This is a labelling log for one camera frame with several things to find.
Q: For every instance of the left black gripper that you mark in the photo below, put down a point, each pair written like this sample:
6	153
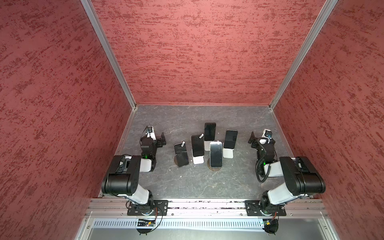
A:
159	141

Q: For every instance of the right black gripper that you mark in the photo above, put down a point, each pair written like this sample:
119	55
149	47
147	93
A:
256	142

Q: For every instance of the black phone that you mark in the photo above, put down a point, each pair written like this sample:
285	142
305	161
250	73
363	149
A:
198	146
230	139
209	132

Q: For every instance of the purple case phone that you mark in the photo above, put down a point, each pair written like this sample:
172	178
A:
181	153

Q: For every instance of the white phone stand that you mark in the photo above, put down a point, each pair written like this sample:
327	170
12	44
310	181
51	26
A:
198	160
207	145
228	153

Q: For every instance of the silver edged phone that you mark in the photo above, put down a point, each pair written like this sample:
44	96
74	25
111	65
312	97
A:
216	154

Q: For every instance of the grey stand wooden base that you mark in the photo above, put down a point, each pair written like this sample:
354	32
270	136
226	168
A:
212	168

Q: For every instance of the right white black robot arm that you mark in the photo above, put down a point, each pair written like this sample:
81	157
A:
301	179

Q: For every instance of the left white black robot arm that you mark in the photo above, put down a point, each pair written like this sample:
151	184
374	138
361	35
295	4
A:
122	178

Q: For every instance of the round wooden stand left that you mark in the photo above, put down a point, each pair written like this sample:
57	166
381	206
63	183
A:
176	161

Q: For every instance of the black phone on white stand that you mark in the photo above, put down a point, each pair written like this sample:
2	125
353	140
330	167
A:
198	146

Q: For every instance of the white phone stand front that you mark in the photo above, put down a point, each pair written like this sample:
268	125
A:
198	160

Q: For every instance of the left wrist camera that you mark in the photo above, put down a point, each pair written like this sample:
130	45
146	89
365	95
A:
151	131

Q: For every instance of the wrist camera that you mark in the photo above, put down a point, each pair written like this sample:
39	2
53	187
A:
267	134
151	131

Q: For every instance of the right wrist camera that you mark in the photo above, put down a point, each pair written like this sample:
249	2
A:
267	134

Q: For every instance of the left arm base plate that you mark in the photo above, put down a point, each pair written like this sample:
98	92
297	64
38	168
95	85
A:
152	208

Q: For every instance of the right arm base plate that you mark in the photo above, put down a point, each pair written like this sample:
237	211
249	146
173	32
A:
257	209

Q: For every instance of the aluminium frame rail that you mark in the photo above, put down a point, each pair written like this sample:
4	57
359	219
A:
210	208

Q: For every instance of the white slotted cable duct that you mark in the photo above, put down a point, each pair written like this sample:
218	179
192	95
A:
188	224

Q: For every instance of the right corner aluminium post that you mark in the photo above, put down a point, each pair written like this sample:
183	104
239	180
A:
318	24

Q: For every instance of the corner aluminium post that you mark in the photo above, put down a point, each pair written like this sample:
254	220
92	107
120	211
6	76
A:
96	24
318	24

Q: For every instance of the left corner aluminium post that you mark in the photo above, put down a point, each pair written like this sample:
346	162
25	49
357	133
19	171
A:
96	24

